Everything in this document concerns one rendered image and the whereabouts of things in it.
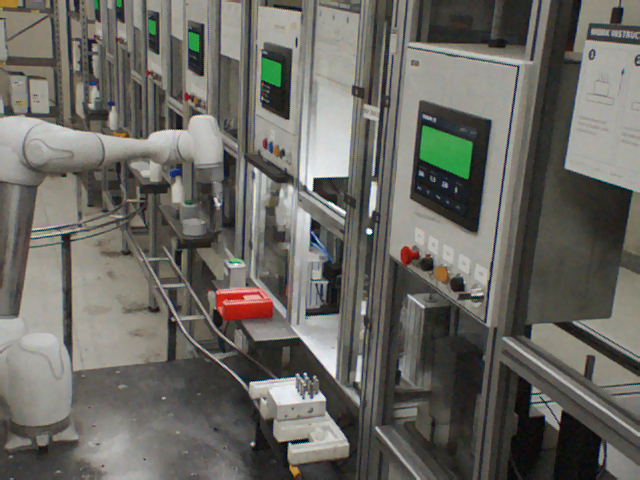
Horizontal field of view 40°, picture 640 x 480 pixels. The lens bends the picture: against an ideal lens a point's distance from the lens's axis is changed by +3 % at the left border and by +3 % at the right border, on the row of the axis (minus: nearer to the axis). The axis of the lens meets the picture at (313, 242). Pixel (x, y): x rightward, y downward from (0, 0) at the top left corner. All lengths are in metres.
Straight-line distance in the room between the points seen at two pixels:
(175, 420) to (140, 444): 0.15
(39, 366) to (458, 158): 1.31
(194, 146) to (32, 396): 0.91
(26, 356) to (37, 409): 0.14
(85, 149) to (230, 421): 0.87
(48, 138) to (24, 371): 0.61
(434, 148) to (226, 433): 1.18
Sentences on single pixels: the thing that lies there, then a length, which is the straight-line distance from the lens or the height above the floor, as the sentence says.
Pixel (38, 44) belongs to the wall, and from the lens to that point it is 9.66.
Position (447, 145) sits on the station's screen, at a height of 1.64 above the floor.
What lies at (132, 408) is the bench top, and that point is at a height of 0.68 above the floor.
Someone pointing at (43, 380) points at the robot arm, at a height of 0.87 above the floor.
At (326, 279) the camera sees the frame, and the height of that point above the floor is 1.01.
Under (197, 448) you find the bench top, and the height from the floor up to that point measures 0.68.
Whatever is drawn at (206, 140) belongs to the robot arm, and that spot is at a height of 1.42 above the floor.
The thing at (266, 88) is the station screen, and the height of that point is 1.60.
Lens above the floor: 1.90
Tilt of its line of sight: 17 degrees down
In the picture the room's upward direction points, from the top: 3 degrees clockwise
